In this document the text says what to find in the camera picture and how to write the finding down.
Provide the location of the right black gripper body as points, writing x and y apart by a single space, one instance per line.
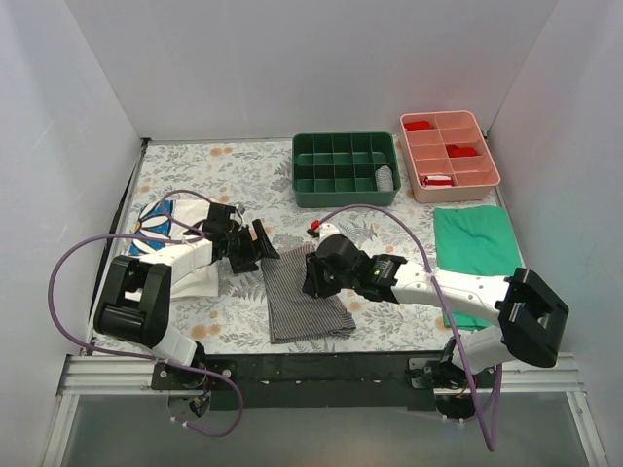
311 276

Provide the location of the white cloth with blue flower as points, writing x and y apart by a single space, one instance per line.
161 236

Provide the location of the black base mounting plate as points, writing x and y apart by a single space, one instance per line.
404 379

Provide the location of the red rolled cloth middle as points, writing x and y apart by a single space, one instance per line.
455 151

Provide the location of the aluminium frame rail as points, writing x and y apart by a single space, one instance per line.
111 375

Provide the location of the floral patterned table mat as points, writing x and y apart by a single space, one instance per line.
257 176

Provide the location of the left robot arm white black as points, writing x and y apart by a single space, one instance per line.
135 300

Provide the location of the green folded cloth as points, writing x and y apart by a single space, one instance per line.
475 240

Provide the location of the dark green divided organizer tray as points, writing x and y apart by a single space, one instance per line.
338 169

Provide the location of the red rolled cloth top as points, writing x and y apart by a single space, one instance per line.
422 125

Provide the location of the grey striped underwear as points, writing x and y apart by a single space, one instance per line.
384 179
293 315

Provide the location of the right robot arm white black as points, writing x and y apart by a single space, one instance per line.
526 317

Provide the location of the red white rolled cloth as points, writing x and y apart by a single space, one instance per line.
437 180

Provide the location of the rolled grey striped underwear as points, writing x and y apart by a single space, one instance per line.
384 179

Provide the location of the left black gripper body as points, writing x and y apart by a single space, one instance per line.
249 248

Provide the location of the pink divided organizer tray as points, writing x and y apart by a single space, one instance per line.
447 157

